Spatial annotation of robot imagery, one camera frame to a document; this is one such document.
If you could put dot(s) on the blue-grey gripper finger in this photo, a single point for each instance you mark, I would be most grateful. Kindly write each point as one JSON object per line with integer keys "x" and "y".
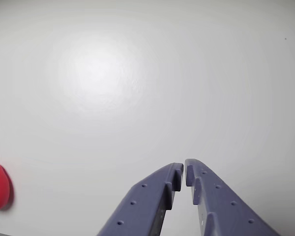
{"x": 223, "y": 209}
{"x": 140, "y": 206}

